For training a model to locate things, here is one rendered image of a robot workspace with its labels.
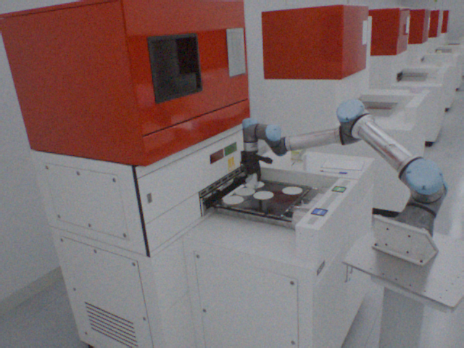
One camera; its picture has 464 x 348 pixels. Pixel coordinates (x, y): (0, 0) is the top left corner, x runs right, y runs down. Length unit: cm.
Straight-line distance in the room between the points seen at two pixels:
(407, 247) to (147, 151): 104
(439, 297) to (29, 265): 261
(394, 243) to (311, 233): 33
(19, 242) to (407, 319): 244
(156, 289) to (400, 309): 100
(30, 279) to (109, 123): 187
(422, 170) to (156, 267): 111
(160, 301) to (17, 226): 150
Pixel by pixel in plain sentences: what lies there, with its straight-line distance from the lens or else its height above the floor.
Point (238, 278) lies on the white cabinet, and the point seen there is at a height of 69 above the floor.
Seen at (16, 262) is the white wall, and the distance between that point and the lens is 313.
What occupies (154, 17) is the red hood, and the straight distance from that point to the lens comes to 155.
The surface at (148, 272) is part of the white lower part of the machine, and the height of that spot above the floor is 74.
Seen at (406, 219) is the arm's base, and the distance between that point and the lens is 161.
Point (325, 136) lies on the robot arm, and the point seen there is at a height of 119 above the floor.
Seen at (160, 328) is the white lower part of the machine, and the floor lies 44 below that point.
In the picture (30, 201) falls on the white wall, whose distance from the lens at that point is 307.
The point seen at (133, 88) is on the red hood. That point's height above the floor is 151.
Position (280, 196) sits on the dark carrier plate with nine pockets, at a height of 90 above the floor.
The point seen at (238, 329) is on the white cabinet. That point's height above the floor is 40.
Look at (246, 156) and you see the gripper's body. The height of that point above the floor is 109.
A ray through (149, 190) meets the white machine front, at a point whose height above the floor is 110.
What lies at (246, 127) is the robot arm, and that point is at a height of 124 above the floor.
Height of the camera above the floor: 168
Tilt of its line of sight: 21 degrees down
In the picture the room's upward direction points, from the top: 4 degrees counter-clockwise
